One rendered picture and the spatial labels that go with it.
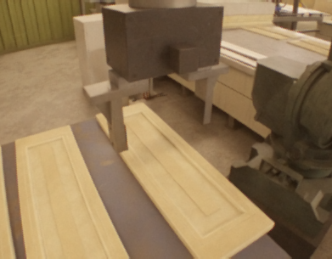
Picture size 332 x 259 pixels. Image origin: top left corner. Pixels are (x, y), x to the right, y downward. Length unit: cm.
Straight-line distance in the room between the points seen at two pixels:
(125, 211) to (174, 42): 39
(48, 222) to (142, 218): 21
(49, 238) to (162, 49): 45
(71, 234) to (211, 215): 30
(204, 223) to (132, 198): 19
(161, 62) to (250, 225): 39
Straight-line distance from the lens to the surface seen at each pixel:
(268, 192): 132
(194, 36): 53
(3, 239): 63
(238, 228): 57
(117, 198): 64
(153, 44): 48
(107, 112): 56
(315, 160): 130
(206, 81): 64
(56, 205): 64
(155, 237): 56
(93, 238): 57
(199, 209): 59
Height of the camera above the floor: 151
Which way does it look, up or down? 33 degrees down
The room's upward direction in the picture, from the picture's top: straight up
